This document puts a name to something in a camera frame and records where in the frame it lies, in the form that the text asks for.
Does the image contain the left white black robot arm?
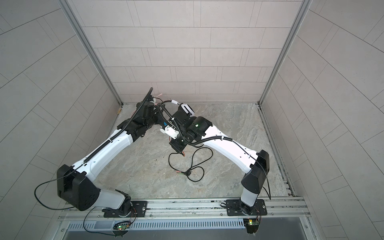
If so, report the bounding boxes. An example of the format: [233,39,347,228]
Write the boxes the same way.
[57,101,158,216]

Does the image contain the left black loose cable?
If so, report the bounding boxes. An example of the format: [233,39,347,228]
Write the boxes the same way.
[33,173,115,236]

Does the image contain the aluminium mounting rail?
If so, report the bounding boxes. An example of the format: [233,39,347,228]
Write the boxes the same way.
[53,197,311,221]

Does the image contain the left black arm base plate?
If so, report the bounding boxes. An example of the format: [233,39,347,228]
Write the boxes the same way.
[102,200,148,218]

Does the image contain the left green circuit board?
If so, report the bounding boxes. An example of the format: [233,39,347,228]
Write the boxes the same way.
[113,221,131,231]

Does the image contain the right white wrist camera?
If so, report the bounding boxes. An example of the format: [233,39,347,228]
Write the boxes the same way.
[160,125,179,139]

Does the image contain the black white headphones with cable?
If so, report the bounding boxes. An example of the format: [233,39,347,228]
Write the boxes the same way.
[155,100,214,183]

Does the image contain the white vented cable duct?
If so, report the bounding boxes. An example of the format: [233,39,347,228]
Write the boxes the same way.
[67,219,245,232]

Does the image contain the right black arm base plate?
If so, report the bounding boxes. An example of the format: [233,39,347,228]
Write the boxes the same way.
[221,199,268,216]

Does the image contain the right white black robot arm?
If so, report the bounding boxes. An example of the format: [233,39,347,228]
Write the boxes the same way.
[170,117,270,216]

